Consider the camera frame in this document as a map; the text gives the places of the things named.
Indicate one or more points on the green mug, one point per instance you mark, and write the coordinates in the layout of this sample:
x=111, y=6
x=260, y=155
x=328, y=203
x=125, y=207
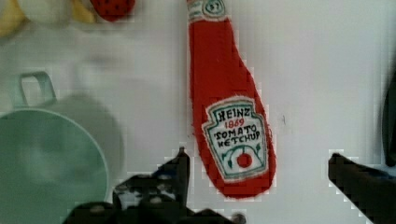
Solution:
x=55, y=155

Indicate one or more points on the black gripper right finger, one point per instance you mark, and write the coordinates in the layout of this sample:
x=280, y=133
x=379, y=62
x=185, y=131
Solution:
x=372, y=191

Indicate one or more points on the red plush strawberry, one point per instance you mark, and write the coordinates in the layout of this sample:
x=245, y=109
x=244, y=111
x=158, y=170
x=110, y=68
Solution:
x=113, y=10

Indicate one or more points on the red plush ketchup bottle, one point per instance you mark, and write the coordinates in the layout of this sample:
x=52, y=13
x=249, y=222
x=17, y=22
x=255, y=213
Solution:
x=230, y=125

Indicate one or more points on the plush peeled banana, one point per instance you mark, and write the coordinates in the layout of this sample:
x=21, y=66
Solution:
x=47, y=12

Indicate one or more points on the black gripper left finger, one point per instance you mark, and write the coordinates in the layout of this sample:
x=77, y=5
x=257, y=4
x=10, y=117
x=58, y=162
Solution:
x=158, y=198

